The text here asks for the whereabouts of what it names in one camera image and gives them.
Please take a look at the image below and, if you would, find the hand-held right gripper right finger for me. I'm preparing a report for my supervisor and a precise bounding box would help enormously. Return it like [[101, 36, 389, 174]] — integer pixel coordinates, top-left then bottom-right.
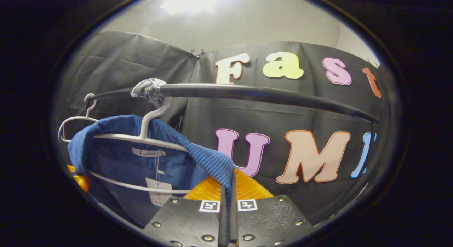
[[229, 168, 315, 247]]

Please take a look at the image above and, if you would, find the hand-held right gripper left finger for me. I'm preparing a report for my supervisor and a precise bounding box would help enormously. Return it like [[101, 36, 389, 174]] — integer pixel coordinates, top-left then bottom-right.
[[142, 176, 229, 247]]

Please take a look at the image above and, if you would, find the blue corduroy jacket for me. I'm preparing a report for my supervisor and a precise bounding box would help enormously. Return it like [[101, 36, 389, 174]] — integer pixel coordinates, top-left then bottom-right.
[[67, 114, 235, 229]]

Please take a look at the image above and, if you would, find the white hanger with taped hook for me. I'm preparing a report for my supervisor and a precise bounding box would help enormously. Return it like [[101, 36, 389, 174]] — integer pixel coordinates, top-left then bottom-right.
[[87, 97, 190, 195]]

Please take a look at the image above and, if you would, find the white plastic hanger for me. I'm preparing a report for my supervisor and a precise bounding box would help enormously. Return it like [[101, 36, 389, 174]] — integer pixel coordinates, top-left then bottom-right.
[[58, 93, 99, 143]]

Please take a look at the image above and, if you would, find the black clothes rack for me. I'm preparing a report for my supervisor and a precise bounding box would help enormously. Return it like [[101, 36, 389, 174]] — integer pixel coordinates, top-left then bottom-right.
[[85, 82, 380, 170]]

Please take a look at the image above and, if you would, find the white paper price tag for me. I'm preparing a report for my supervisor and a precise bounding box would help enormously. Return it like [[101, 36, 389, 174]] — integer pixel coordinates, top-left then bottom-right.
[[146, 177, 173, 207]]

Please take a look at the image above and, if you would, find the crumpled silver tape wrap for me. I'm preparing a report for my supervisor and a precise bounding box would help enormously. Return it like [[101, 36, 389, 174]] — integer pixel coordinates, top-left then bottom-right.
[[130, 78, 167, 109]]

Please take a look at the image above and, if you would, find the black backdrop cloth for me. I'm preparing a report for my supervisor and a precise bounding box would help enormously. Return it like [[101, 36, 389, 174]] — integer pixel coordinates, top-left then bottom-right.
[[53, 30, 400, 226]]

